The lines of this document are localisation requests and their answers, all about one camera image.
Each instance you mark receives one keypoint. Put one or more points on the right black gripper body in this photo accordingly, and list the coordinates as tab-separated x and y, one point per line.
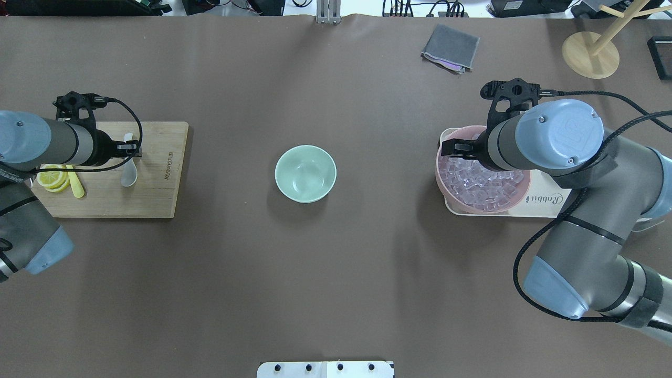
479	148

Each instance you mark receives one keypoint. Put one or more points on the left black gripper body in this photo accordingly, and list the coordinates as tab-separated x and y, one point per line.
103	147

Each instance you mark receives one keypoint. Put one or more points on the white ceramic spoon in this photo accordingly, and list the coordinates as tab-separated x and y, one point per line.
129	173

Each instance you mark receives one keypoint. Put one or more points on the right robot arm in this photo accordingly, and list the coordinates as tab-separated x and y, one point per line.
572	268

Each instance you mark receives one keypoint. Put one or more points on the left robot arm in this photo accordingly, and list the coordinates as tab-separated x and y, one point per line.
32	240

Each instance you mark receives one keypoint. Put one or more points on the pink bowl of ice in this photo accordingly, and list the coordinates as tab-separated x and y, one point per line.
468	187

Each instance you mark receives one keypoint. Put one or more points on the mint green bowl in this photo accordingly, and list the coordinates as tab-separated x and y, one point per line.
305	173

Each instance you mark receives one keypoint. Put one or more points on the yellow plastic knife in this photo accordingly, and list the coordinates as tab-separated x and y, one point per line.
75	183

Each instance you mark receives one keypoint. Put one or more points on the bamboo cutting board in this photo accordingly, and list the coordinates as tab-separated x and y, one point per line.
153	195

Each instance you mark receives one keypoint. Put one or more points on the cream serving tray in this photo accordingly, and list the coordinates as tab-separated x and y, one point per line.
543	198

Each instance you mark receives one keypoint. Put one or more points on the grey folded cloth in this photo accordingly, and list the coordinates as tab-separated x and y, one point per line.
451	49

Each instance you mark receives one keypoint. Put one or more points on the wooden mug stand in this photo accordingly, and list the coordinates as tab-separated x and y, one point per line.
593	55

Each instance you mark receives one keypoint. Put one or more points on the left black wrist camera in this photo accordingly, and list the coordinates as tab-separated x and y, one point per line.
78	108

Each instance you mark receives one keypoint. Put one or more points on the lemon slice near handle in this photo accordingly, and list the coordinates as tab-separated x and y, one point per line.
52	176

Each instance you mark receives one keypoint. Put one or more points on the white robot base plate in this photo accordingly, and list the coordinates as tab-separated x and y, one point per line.
364	368

